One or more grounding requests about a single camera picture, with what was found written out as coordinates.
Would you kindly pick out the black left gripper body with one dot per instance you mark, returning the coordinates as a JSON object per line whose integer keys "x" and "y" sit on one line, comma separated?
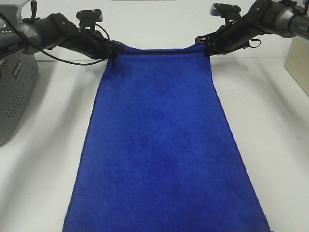
{"x": 57, "y": 30}

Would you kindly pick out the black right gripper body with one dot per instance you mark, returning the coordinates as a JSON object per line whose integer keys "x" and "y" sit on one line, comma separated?
{"x": 260, "y": 19}

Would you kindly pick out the blue microfibre towel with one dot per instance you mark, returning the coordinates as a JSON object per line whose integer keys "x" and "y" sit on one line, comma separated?
{"x": 159, "y": 155}

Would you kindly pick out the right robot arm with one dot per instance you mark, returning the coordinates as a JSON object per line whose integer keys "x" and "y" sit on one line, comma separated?
{"x": 283, "y": 18}

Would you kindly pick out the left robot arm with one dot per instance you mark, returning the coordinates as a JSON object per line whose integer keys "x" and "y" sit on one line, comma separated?
{"x": 22, "y": 31}

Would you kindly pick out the beige box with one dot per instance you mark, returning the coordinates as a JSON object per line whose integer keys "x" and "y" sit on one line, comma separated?
{"x": 297, "y": 62}

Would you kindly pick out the grey perforated plastic basket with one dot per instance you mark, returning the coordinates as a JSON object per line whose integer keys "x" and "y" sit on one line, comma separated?
{"x": 18, "y": 75}

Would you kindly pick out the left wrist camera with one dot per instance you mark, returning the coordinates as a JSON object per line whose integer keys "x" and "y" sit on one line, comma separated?
{"x": 89, "y": 18}

